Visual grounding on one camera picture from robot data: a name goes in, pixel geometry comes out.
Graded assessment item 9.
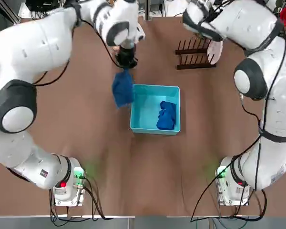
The black base cable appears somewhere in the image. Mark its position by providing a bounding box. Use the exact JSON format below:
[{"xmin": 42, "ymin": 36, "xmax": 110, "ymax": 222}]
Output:
[
  {"xmin": 216, "ymin": 188, "xmax": 268, "ymax": 221},
  {"xmin": 49, "ymin": 176, "xmax": 135, "ymax": 226}
]

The bright blue square rag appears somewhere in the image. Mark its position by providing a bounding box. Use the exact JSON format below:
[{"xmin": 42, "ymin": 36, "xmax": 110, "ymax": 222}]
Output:
[{"xmin": 156, "ymin": 100, "xmax": 177, "ymax": 131}]

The aluminium frame post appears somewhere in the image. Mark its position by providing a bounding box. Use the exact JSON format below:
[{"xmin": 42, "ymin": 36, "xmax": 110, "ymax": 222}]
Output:
[{"xmin": 144, "ymin": 0, "xmax": 153, "ymax": 21}]

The dark blue square rag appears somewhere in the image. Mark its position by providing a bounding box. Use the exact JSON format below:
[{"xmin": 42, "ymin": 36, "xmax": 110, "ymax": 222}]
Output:
[{"xmin": 111, "ymin": 68, "xmax": 135, "ymax": 111}]

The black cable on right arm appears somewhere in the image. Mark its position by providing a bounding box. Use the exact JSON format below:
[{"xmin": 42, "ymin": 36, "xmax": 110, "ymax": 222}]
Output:
[{"xmin": 190, "ymin": 0, "xmax": 286, "ymax": 222}]

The dark wooden dish rack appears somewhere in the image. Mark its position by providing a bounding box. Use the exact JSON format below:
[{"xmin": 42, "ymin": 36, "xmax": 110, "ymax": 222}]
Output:
[{"xmin": 174, "ymin": 39, "xmax": 218, "ymax": 71}]

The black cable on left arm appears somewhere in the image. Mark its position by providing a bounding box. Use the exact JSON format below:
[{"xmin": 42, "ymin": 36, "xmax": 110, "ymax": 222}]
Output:
[{"xmin": 32, "ymin": 7, "xmax": 121, "ymax": 87}]

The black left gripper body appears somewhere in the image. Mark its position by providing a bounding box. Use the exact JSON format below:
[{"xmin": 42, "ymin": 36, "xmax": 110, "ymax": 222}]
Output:
[{"xmin": 115, "ymin": 46, "xmax": 138, "ymax": 68}]

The pale pink round plate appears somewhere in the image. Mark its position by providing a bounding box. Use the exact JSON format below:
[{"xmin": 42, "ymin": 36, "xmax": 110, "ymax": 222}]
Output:
[{"xmin": 205, "ymin": 40, "xmax": 224, "ymax": 65}]

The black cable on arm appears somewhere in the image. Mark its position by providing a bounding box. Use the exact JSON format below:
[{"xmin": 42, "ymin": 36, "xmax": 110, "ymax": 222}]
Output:
[
  {"xmin": 32, "ymin": 7, "xmax": 121, "ymax": 87},
  {"xmin": 190, "ymin": 0, "xmax": 286, "ymax": 222}
]

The cyan plastic box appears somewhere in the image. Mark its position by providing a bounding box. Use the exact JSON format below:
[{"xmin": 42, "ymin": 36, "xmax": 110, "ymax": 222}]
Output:
[{"xmin": 129, "ymin": 83, "xmax": 181, "ymax": 136}]

